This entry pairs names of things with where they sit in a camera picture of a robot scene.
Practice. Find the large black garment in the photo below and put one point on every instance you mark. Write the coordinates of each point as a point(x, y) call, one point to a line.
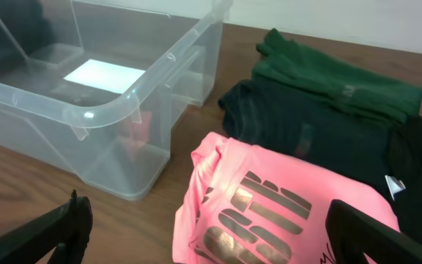
point(23, 30)

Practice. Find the dark navy folded garment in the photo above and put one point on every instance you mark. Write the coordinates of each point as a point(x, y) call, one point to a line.
point(287, 121)

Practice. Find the clear plastic storage bin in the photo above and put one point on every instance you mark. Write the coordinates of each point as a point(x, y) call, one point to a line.
point(101, 100)

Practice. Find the green folded garment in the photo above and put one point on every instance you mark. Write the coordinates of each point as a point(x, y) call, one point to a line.
point(367, 96)

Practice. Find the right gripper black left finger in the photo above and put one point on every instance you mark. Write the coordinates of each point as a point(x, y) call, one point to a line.
point(64, 232)

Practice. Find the black folded garment with tag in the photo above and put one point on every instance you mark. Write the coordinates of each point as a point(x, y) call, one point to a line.
point(405, 162)

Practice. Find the pink printed t-shirt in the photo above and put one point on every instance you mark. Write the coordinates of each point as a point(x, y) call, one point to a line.
point(246, 204)

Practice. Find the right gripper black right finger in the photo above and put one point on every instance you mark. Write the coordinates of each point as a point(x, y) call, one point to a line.
point(356, 237)

